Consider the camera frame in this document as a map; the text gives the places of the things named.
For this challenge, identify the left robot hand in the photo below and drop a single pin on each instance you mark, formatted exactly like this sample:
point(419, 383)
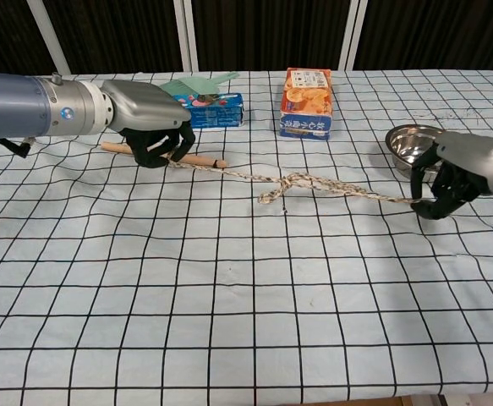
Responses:
point(144, 103)

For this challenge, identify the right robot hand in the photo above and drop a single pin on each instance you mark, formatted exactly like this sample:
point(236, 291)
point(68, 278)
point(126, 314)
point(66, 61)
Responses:
point(474, 160)

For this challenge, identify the stainless steel bowl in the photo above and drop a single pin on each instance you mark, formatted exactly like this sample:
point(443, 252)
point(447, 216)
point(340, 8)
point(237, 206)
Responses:
point(406, 144)

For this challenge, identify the black ribbed partition panel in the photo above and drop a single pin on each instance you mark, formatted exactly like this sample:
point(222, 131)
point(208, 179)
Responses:
point(119, 34)
point(440, 34)
point(1, 34)

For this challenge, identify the blue Oreo cookie box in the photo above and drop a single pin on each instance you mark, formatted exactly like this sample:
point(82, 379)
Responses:
point(220, 114)

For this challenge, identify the wooden rolling pin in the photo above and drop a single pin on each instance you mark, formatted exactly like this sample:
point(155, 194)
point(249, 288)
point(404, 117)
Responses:
point(204, 160)

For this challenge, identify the orange cracker box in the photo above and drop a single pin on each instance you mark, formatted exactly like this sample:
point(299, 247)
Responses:
point(305, 105)

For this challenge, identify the white black-checked tablecloth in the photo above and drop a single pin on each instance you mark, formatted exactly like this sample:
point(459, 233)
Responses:
point(246, 317)

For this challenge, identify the white partition frame post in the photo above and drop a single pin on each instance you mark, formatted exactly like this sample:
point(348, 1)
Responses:
point(185, 34)
point(352, 34)
point(47, 38)

